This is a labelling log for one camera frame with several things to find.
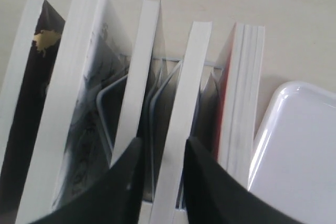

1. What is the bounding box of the clear acrylic book rack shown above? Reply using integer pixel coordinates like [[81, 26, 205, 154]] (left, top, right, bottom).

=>
[[96, 58, 218, 202]]

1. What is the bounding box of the red teal spine book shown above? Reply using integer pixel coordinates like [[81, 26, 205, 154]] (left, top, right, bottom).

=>
[[212, 23, 265, 188]]

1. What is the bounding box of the white plastic tray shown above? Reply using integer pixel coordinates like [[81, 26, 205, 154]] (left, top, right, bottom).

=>
[[248, 81, 335, 223]]

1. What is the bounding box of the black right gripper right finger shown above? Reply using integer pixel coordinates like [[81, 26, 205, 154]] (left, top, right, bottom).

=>
[[184, 137, 328, 223]]

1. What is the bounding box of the black white spine book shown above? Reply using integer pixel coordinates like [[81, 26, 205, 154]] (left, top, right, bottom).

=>
[[110, 0, 165, 166]]

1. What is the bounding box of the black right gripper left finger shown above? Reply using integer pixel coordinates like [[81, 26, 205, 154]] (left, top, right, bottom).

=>
[[34, 137, 144, 223]]

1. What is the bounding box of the blue spine book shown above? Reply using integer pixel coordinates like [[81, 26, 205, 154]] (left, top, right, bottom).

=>
[[149, 22, 212, 223]]

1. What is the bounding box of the grey spine book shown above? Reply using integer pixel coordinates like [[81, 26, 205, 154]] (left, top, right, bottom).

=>
[[16, 0, 132, 223]]

